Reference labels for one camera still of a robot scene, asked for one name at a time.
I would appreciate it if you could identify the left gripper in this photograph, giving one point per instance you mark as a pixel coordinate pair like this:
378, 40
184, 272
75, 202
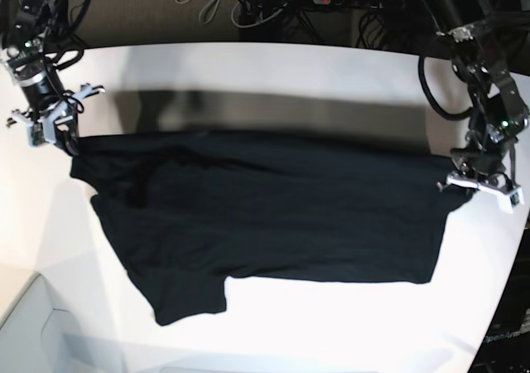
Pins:
480, 169

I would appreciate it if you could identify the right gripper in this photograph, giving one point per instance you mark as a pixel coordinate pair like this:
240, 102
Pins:
64, 109

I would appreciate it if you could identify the black t-shirt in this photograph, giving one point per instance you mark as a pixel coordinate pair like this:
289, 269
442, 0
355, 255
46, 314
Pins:
186, 211

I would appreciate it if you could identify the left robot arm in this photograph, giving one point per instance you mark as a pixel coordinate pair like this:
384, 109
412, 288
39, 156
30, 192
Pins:
497, 115

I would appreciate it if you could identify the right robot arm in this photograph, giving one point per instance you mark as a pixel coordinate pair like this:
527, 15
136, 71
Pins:
35, 49

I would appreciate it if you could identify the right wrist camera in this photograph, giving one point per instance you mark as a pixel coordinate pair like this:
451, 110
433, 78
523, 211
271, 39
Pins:
38, 134

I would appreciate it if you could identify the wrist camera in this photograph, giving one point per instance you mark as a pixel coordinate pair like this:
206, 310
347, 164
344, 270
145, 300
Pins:
38, 134
509, 200

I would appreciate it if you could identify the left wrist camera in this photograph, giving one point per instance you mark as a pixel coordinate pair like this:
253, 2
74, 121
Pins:
509, 200

